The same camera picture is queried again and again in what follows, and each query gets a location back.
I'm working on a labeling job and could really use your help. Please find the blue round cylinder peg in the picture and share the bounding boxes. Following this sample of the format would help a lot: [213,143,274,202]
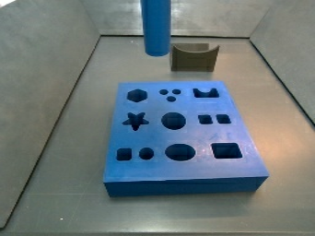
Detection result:
[140,0,170,56]

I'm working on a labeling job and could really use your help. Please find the blue shape sorting block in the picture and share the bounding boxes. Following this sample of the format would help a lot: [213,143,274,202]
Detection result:
[102,81,269,196]

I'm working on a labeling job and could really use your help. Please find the dark curved cradle holder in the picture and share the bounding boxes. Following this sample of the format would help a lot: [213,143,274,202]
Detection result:
[169,43,220,72]

